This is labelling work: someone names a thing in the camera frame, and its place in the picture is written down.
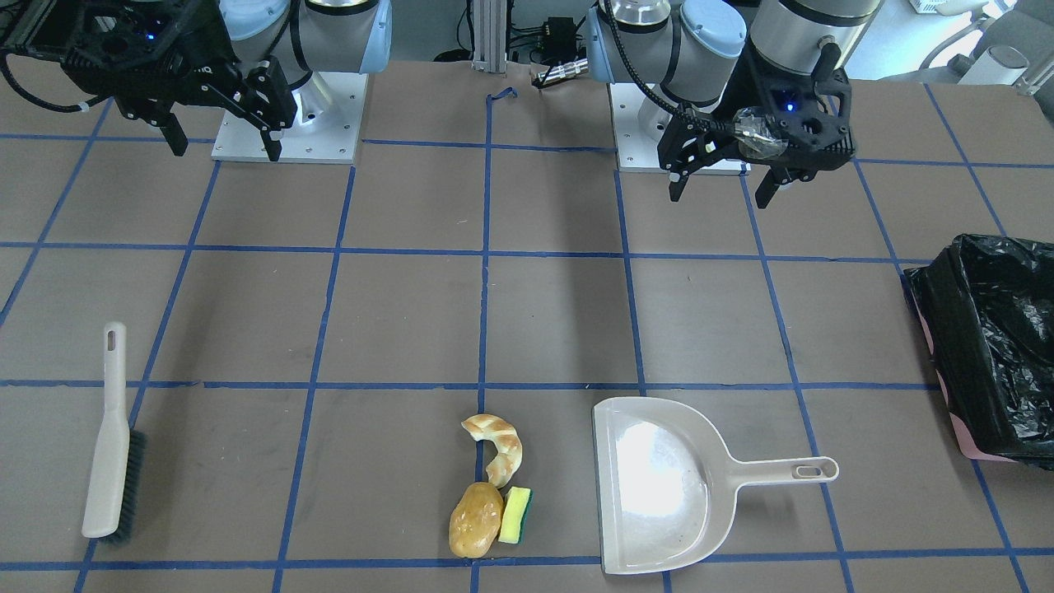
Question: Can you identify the beige hand brush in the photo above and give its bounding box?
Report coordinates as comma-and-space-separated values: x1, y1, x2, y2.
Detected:
82, 320, 147, 545

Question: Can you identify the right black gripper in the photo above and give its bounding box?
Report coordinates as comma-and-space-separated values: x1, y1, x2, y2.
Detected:
48, 0, 297, 162

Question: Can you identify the yellow green sponge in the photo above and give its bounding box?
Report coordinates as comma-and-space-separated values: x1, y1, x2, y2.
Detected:
497, 487, 534, 543

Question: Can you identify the bin with black bag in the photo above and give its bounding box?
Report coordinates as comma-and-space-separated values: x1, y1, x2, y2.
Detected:
904, 234, 1053, 470

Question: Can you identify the black power adapter box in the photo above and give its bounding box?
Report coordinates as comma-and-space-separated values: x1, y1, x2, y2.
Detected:
539, 16, 577, 63

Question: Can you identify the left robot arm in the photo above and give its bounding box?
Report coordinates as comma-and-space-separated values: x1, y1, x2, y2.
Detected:
585, 1, 880, 207

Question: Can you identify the croissant bread piece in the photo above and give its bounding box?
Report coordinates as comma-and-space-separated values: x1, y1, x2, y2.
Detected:
460, 413, 523, 489

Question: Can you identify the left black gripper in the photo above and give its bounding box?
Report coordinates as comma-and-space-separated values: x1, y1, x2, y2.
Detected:
656, 63, 857, 209

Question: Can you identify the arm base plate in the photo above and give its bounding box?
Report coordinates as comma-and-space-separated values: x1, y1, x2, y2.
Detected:
608, 82, 752, 175
211, 71, 370, 166

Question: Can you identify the brown potato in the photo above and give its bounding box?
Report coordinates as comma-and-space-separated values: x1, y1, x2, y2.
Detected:
448, 482, 505, 558

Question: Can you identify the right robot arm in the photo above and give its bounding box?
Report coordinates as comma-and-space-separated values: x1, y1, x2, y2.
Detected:
48, 1, 393, 165

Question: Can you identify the aluminium frame post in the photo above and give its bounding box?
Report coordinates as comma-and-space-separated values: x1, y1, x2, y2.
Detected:
470, 0, 509, 76

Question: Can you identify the beige plastic dustpan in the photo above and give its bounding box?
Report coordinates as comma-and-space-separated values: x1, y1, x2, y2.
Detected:
592, 395, 840, 577

